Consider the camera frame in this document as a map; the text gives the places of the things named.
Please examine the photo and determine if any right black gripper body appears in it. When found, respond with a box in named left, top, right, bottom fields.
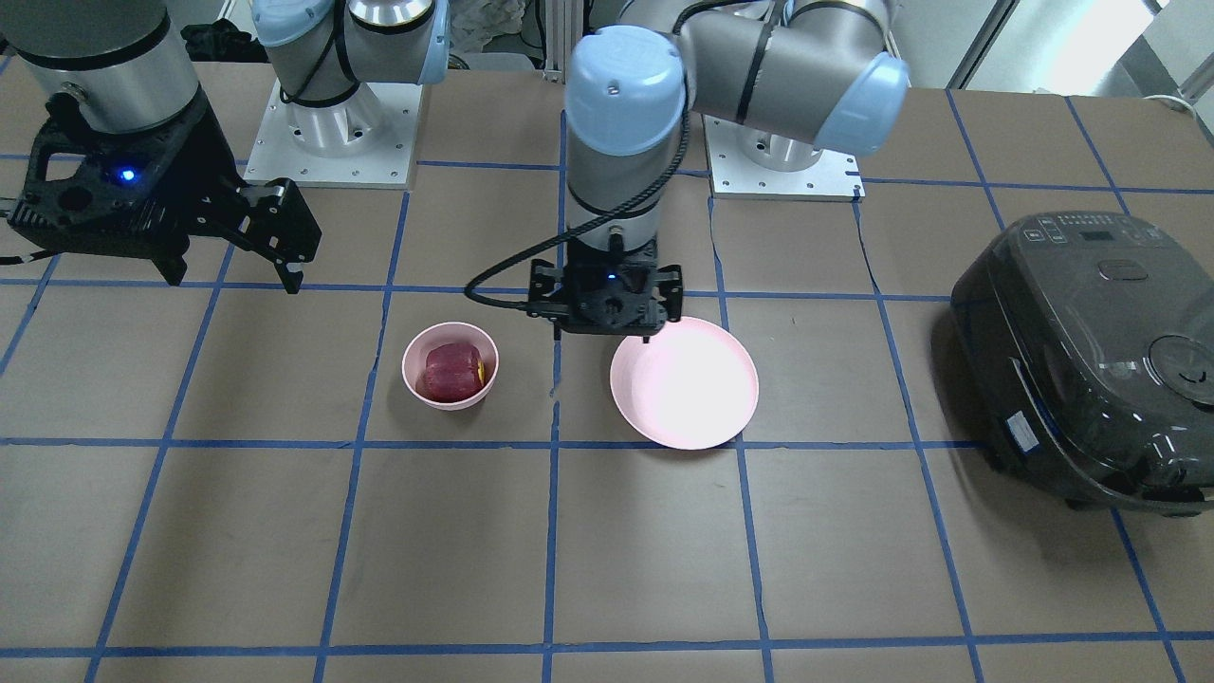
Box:
left=8, top=90, right=248, bottom=285

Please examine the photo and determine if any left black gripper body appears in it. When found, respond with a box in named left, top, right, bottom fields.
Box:
left=527, top=237, right=683, bottom=338

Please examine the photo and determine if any red apple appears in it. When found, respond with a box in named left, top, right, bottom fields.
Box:
left=419, top=341, right=488, bottom=403

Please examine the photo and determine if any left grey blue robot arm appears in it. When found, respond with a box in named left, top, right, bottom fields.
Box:
left=524, top=1, right=911, bottom=336

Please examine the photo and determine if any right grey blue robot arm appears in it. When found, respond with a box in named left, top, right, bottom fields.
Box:
left=2, top=1, right=450, bottom=294

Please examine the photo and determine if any pink plate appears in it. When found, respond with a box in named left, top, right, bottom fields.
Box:
left=609, top=317, right=760, bottom=451

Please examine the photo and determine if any pink bowl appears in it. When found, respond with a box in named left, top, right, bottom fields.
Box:
left=399, top=323, right=499, bottom=412

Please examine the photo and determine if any black rice cooker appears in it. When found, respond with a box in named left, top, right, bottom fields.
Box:
left=951, top=211, right=1213, bottom=516

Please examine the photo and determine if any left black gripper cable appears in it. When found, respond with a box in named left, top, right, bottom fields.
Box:
left=464, top=90, right=691, bottom=311

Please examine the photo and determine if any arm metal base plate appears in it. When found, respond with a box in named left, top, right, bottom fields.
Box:
left=703, top=115, right=866, bottom=203
left=244, top=82, right=425, bottom=190

